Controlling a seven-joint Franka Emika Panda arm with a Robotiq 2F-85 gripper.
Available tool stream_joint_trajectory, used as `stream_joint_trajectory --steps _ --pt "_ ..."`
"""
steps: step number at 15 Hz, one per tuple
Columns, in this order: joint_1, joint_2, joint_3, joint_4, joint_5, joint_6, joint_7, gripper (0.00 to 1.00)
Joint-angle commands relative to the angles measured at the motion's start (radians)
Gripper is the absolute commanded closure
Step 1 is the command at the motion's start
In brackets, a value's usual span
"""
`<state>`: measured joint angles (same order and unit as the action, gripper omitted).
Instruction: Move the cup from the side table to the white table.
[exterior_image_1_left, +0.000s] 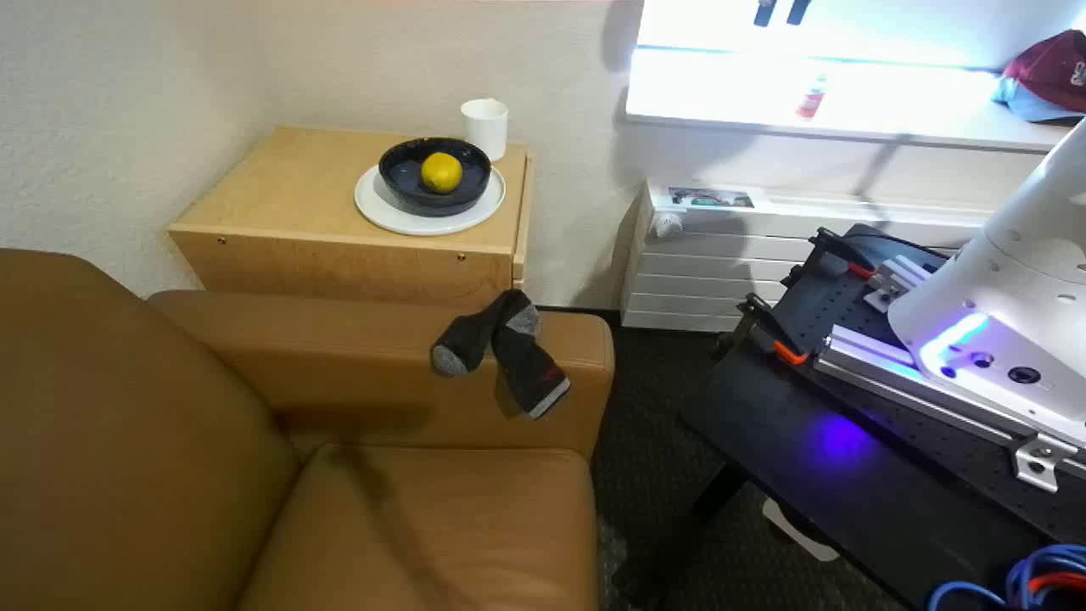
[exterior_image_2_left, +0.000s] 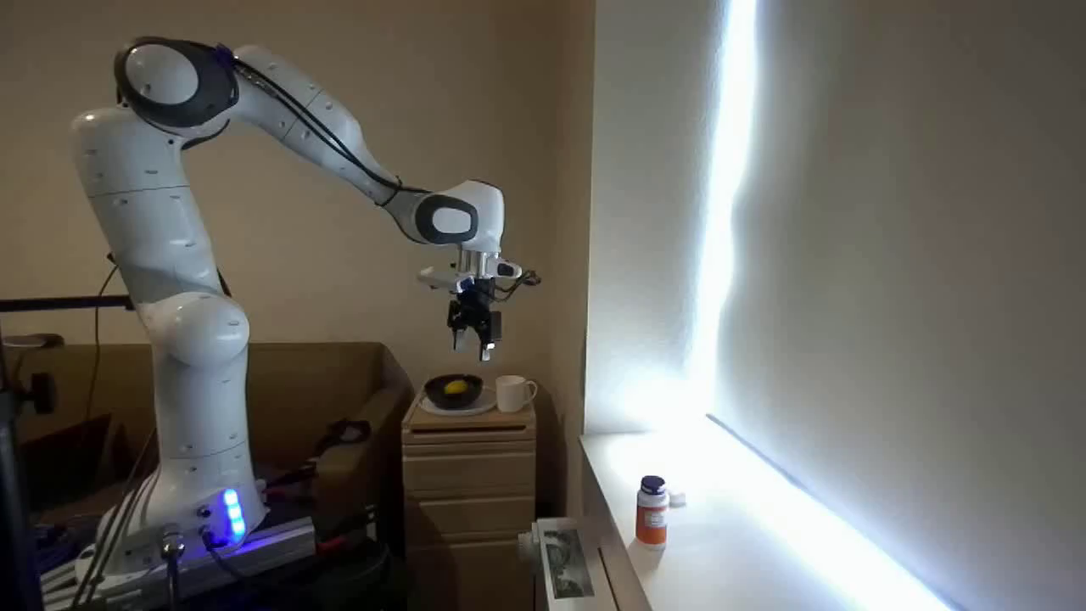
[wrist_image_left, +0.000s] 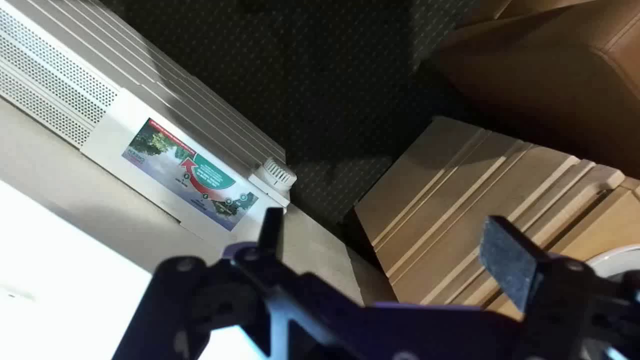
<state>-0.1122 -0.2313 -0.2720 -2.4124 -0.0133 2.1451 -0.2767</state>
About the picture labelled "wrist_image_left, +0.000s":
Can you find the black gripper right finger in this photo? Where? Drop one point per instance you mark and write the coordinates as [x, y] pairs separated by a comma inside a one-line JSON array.
[[511, 262]]

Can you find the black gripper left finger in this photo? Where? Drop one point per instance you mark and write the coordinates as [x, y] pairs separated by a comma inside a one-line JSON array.
[[271, 232]]

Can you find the white thermostat knob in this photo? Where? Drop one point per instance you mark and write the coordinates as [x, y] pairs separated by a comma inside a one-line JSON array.
[[275, 175]]

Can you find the wooden side table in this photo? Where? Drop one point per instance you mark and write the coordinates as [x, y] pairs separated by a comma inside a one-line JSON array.
[[466, 201]]

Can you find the colourful sticker label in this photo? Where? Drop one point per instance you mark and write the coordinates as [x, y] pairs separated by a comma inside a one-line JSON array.
[[191, 175]]

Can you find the white round plate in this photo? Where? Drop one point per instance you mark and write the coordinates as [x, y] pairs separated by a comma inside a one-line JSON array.
[[620, 258]]

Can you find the brown leather armchair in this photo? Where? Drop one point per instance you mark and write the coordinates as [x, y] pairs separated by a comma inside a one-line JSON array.
[[553, 73]]

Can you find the white wall heater unit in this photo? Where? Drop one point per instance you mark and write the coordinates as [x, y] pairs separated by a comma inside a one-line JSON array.
[[112, 112]]

